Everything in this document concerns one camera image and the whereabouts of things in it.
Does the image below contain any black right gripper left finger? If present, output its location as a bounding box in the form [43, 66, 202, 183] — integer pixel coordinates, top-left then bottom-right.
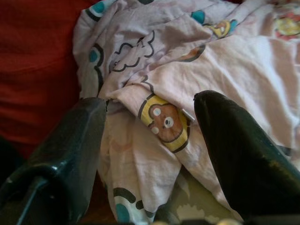
[0, 97, 108, 225]

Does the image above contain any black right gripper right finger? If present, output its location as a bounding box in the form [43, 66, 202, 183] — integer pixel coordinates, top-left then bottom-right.
[194, 90, 300, 221]

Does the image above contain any bed with grey floral sheet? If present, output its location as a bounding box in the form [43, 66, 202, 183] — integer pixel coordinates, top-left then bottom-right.
[153, 174, 243, 222]

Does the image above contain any small silver metal piece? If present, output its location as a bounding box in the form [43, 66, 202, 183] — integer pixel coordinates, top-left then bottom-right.
[181, 108, 195, 123]

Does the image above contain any pink cartoon print blanket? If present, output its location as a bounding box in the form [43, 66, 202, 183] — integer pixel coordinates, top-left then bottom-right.
[72, 0, 300, 223]

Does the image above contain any thick red bolster pillow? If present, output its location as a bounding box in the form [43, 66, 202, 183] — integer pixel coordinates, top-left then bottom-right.
[0, 0, 101, 162]

